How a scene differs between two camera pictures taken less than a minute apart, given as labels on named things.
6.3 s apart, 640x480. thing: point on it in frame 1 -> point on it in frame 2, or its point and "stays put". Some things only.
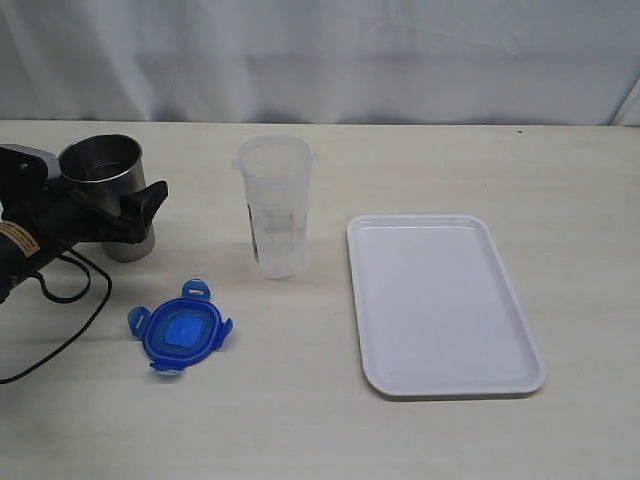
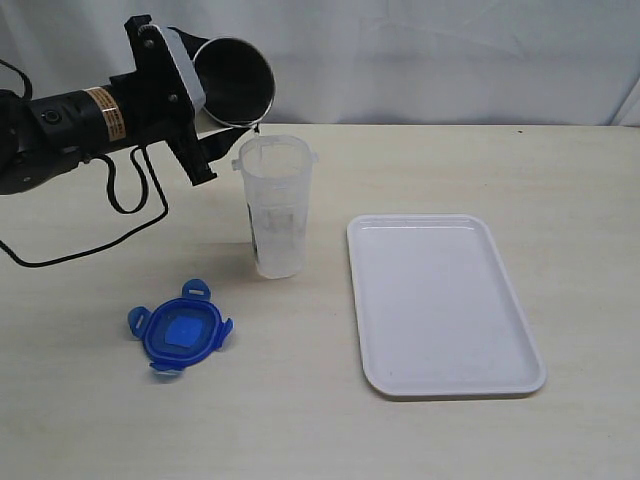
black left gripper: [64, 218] -> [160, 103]
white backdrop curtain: [534, 62] stays put
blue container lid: [181, 332] stays put
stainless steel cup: [108, 170] -> [237, 82]
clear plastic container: [275, 171] stays put
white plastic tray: [437, 312] stays put
